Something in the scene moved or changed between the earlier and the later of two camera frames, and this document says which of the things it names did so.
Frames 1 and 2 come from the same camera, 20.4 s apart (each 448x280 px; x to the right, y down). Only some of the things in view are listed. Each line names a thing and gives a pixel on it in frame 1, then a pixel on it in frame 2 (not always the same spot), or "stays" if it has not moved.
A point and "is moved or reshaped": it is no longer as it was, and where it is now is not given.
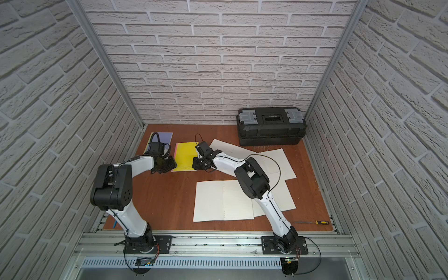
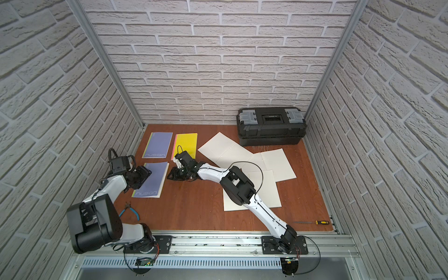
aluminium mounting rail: x=218 y=244 stays
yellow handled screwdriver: x=317 y=222 stays
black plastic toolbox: x=270 y=126 stays
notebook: x=221 y=200 → x=152 y=187
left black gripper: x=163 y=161 → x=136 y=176
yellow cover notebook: x=184 y=153 is moved or reshaped
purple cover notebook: x=165 y=137 stays
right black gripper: x=196 y=166 → x=175 y=175
